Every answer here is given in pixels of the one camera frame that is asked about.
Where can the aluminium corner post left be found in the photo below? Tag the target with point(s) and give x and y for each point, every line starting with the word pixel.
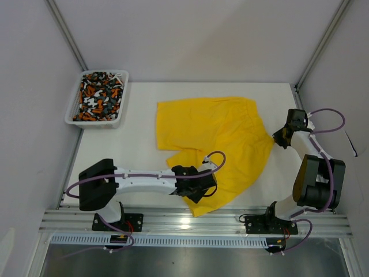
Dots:
pixel 66 33

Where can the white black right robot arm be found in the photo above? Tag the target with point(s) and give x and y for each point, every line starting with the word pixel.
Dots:
pixel 319 181

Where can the white plastic basket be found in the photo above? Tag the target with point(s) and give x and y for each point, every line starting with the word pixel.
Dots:
pixel 73 102

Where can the camouflage patterned shorts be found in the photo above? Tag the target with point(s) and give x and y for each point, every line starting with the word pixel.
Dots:
pixel 99 97

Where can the yellow shorts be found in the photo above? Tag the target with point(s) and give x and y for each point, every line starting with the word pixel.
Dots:
pixel 230 127

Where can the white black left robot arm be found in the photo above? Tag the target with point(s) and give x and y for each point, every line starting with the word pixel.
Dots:
pixel 107 180

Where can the aluminium corner post right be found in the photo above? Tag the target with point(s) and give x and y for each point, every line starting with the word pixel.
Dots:
pixel 324 41

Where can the aluminium corner post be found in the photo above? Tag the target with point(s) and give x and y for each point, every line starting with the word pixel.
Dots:
pixel 66 33
pixel 324 41

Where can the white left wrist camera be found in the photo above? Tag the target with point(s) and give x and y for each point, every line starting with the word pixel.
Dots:
pixel 207 164

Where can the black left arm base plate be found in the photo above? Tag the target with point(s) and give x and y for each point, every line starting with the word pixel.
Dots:
pixel 130 223

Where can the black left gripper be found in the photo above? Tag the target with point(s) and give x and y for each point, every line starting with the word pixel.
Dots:
pixel 196 197

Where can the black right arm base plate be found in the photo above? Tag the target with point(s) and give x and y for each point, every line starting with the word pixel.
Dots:
pixel 268 225

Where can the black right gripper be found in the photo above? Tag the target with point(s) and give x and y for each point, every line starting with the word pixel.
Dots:
pixel 277 138

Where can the white slotted cable duct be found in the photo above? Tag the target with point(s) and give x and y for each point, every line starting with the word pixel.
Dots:
pixel 161 240

